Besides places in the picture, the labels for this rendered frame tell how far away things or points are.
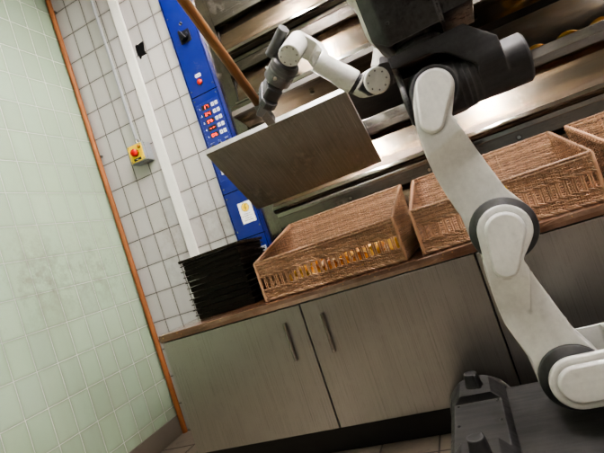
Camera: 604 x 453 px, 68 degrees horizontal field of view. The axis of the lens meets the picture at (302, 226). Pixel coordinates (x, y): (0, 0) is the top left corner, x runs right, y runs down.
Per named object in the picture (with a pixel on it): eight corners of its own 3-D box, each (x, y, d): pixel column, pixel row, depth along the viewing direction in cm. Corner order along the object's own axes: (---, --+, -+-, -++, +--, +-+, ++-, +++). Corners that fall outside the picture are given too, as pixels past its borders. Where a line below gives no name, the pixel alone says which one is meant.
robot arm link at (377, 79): (392, 98, 144) (403, 22, 139) (401, 97, 131) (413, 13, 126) (356, 93, 144) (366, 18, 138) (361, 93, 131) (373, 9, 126)
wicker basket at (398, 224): (306, 279, 212) (288, 224, 213) (423, 244, 193) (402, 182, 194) (262, 304, 167) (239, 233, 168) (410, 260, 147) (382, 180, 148)
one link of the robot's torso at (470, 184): (539, 240, 110) (456, 72, 114) (555, 247, 94) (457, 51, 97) (478, 263, 115) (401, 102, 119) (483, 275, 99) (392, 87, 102)
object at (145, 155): (140, 166, 240) (135, 148, 240) (155, 159, 236) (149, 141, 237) (130, 165, 233) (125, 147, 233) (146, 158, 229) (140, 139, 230)
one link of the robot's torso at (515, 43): (530, 86, 107) (504, 18, 108) (540, 73, 95) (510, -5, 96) (416, 133, 116) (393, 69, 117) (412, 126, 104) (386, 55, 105)
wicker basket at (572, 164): (430, 241, 193) (409, 180, 194) (574, 197, 174) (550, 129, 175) (421, 256, 147) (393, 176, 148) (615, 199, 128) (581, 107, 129)
